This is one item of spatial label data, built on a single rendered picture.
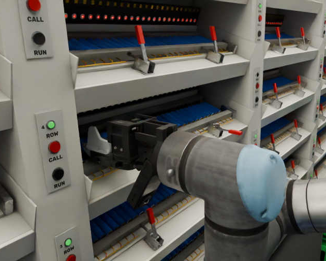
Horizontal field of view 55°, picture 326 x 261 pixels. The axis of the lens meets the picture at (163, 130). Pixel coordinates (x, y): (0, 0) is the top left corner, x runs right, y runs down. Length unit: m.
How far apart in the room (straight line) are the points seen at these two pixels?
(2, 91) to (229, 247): 0.37
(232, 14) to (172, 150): 0.63
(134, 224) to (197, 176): 0.37
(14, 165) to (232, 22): 0.73
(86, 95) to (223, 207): 0.27
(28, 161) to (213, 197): 0.26
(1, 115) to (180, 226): 0.53
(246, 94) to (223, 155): 0.59
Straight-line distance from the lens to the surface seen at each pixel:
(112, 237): 0.73
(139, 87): 0.60
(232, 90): 1.01
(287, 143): 1.47
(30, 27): 0.47
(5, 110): 0.46
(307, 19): 1.65
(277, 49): 1.23
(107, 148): 0.57
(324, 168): 2.31
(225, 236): 0.44
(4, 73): 0.46
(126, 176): 0.63
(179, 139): 0.46
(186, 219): 0.86
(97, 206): 0.59
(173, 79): 0.68
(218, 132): 0.86
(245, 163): 0.40
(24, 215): 0.53
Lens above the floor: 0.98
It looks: 16 degrees down
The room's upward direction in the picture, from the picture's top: 3 degrees counter-clockwise
